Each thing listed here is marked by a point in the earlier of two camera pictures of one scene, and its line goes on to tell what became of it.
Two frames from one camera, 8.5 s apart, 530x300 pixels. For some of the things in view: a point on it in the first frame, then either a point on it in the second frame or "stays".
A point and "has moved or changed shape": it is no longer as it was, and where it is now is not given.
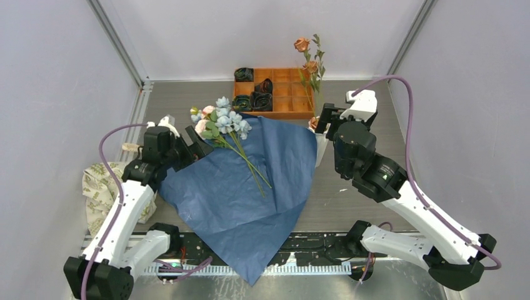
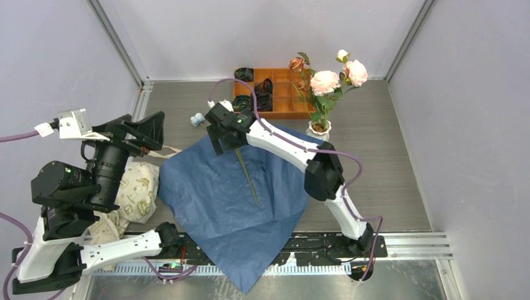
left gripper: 200,148 -> 150,130
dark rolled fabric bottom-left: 242,102 stays
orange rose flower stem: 314,65 -> 302,74
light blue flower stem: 230,122 has moved or changed shape
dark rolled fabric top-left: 244,74 stays
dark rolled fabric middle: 265,86 stays
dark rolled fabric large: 261,102 stays
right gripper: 330,114 -> 216,142
